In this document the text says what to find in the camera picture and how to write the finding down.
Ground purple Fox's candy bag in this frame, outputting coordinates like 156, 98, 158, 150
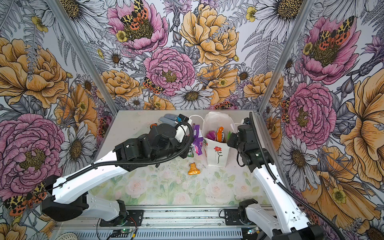
192, 124, 204, 156

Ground white paper bag red flower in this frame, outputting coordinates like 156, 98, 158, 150
191, 112, 236, 168

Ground purple snack packet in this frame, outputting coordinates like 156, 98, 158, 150
206, 131, 217, 141

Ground green yellow candy bag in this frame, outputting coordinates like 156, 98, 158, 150
187, 148, 194, 158

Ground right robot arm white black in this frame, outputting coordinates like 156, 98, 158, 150
228, 117, 324, 240

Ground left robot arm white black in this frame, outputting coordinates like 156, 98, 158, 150
41, 122, 194, 225

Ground small orange snack packet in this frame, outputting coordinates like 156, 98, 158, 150
188, 163, 201, 176

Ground blue grey case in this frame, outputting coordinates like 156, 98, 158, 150
164, 114, 181, 122
159, 117, 178, 127

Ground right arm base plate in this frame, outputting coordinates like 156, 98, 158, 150
223, 209, 255, 226

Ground aluminium rail frame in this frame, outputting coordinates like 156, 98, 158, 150
52, 206, 275, 240

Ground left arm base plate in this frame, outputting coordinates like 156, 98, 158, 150
99, 210, 144, 227

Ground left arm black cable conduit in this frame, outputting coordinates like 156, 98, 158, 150
44, 121, 194, 193

